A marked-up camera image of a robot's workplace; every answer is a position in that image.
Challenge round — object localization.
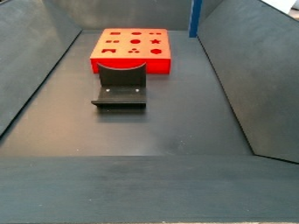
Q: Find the black curved holder stand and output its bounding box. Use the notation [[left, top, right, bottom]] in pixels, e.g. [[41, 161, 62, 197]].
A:
[[90, 63, 147, 108]]

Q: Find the red shape sorting board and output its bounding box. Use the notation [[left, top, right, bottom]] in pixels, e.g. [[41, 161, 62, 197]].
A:
[[89, 28, 172, 74]]

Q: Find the blue square-circle peg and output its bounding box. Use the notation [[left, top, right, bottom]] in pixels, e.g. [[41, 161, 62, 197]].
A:
[[188, 0, 201, 38]]

